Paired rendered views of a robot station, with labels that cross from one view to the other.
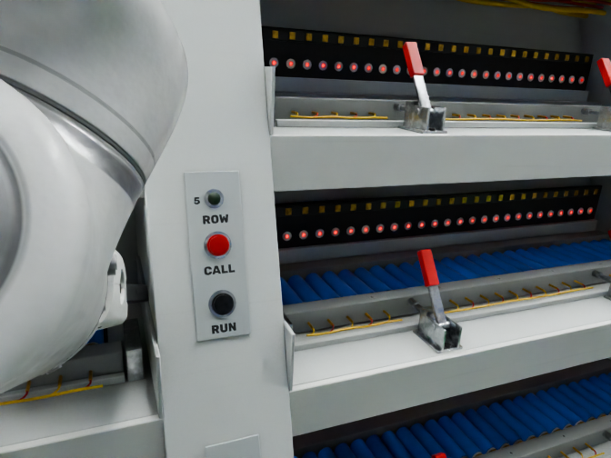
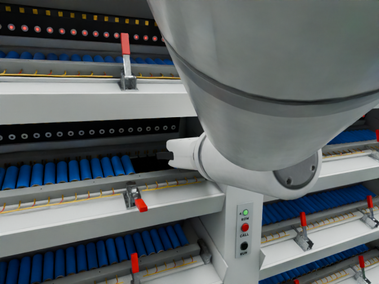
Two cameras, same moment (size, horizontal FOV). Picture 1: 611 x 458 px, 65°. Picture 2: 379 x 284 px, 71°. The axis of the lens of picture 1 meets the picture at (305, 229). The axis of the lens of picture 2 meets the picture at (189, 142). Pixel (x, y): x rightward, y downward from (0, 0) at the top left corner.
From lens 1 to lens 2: 0.27 m
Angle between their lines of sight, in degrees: 11
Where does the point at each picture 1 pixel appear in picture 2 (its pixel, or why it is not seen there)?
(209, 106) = not seen: hidden behind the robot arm
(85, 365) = (193, 174)
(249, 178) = not seen: hidden behind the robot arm
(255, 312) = not seen: hidden behind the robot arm
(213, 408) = (240, 191)
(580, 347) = (359, 176)
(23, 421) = (179, 192)
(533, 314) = (342, 162)
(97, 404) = (200, 188)
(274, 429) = (258, 200)
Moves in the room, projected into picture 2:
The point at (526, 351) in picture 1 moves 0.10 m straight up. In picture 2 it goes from (340, 176) to (345, 137)
